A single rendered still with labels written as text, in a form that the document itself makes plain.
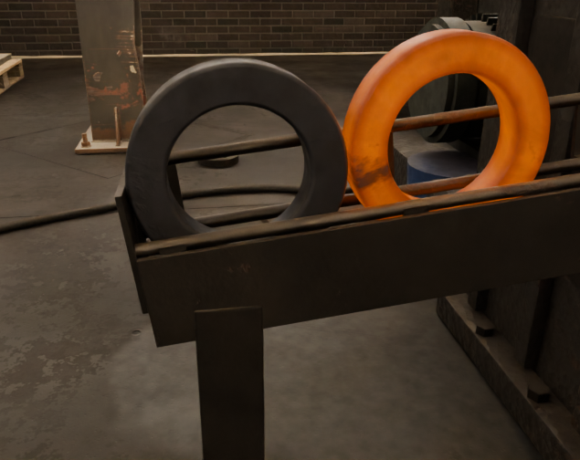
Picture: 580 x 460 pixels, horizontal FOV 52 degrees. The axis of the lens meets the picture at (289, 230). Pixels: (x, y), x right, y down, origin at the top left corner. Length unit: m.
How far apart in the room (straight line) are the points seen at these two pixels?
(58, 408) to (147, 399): 0.17
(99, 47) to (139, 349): 1.88
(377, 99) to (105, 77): 2.61
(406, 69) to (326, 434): 0.82
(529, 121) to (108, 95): 2.64
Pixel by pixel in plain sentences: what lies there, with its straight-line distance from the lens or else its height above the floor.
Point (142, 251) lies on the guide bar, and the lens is 0.50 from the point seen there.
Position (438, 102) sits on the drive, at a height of 0.45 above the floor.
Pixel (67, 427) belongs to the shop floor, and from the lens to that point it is 1.27.
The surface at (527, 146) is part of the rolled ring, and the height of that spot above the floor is 0.65.
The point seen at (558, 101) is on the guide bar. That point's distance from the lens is 0.65.
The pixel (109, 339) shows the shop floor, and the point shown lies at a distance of 1.49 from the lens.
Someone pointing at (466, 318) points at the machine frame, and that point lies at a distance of 1.44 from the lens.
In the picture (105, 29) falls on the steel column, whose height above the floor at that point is 0.55.
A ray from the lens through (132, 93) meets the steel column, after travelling 3.05.
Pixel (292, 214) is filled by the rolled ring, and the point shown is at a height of 0.60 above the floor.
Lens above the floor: 0.79
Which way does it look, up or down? 23 degrees down
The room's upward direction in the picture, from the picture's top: straight up
